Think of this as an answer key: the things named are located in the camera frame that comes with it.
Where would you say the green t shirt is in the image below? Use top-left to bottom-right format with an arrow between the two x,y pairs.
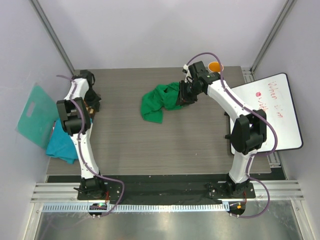
140,82 -> 191,124

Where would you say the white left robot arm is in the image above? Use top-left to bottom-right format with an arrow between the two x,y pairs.
56,70 -> 102,180

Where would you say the brown book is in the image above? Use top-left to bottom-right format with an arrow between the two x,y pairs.
84,101 -> 97,119

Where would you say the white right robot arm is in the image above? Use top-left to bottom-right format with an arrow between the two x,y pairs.
176,61 -> 267,198

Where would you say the perforated cable tray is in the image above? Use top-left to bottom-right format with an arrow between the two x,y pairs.
42,202 -> 230,214

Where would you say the white mug orange inside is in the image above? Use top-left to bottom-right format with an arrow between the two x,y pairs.
207,61 -> 224,73

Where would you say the white whiteboard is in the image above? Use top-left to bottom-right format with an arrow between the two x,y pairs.
232,73 -> 304,151

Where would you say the blue t shirt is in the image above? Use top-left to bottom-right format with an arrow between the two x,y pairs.
45,118 -> 78,165

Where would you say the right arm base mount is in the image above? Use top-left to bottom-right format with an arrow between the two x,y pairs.
204,180 -> 256,200

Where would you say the teal plastic cutting board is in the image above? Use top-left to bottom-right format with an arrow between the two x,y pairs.
17,85 -> 59,149

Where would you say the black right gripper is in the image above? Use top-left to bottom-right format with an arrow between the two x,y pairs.
175,80 -> 203,107

